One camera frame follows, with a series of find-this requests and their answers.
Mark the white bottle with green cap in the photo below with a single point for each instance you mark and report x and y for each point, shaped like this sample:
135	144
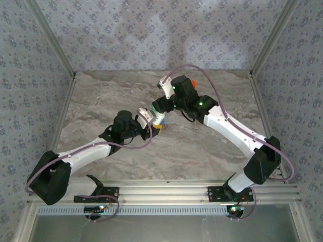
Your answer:
159	118

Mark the orange pill bottle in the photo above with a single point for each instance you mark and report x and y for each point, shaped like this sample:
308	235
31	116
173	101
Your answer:
193	83

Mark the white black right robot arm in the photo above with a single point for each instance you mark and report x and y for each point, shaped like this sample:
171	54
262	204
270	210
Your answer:
234	128

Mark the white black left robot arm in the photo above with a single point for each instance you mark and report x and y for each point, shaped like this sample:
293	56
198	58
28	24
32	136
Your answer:
83	156

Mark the small circuit board with LED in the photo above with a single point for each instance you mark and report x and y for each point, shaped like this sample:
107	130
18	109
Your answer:
237	209
93	208

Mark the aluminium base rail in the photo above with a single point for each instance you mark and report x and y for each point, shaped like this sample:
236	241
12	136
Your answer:
164	191

